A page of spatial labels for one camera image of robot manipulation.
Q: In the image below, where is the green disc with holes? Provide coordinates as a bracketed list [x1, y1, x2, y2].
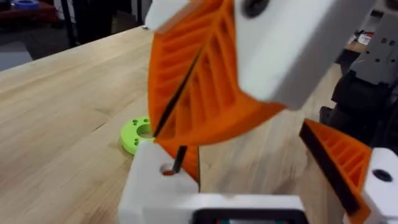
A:
[120, 116, 155, 156]

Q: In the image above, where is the black screw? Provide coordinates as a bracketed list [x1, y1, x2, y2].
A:
[172, 146, 188, 174]

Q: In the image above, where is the black metal pole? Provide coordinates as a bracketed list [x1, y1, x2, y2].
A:
[60, 0, 78, 48]

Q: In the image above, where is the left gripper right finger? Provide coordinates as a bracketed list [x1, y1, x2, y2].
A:
[299, 119, 398, 224]

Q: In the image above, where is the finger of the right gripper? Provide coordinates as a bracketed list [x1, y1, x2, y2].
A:
[144, 0, 228, 136]
[155, 0, 377, 146]

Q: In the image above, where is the blue tape roll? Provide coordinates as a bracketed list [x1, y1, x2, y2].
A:
[14, 0, 40, 10]

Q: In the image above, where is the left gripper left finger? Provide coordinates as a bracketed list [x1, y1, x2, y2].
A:
[118, 141, 200, 224]

